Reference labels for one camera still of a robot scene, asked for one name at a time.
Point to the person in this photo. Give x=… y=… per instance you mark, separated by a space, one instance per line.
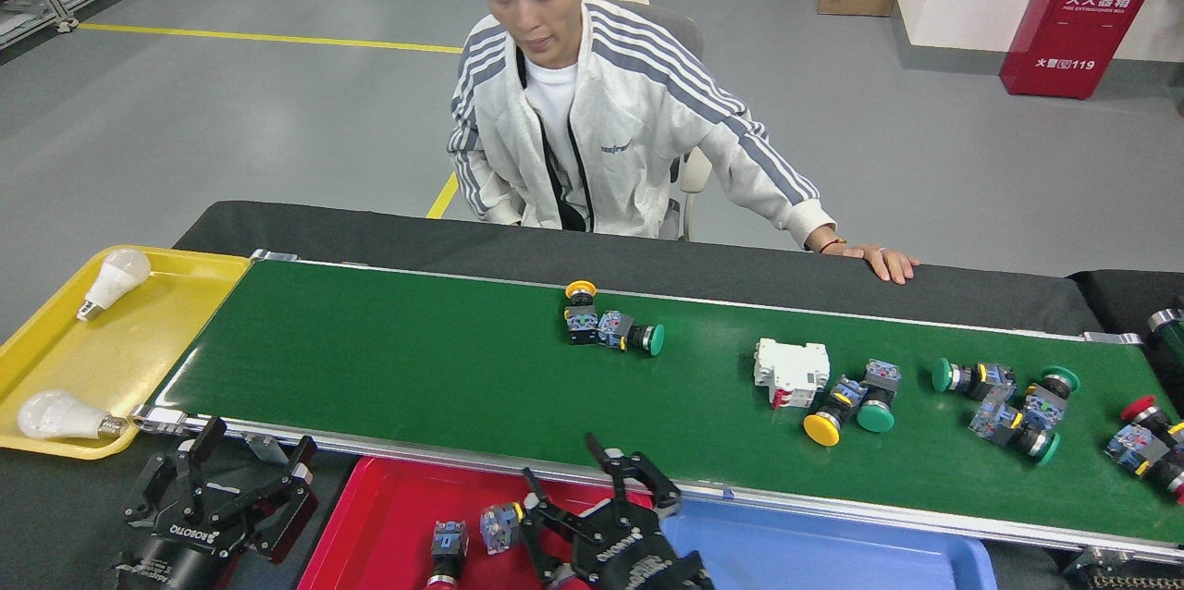
x=629 y=109

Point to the white light bulb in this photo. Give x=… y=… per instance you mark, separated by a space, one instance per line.
x=55 y=416
x=118 y=280

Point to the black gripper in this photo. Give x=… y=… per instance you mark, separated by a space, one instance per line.
x=185 y=553
x=629 y=558

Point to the grey office chair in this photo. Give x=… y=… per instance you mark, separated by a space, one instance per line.
x=694 y=183

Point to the yellow plastic tray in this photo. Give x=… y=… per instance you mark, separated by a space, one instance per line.
x=139 y=359

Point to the yellow push button switch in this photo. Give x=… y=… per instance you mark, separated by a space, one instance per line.
x=821 y=430
x=581 y=289

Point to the white circuit breaker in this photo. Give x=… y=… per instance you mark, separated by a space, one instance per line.
x=791 y=368

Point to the red fire extinguisher box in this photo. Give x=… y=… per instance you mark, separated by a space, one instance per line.
x=1078 y=26

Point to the blue plastic tray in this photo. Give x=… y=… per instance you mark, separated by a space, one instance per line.
x=832 y=558

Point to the short green conveyor belt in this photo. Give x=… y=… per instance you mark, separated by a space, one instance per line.
x=1170 y=336

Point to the red plastic tray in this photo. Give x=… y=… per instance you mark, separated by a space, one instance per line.
x=379 y=534

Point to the person's left hand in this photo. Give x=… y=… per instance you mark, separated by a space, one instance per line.
x=879 y=259

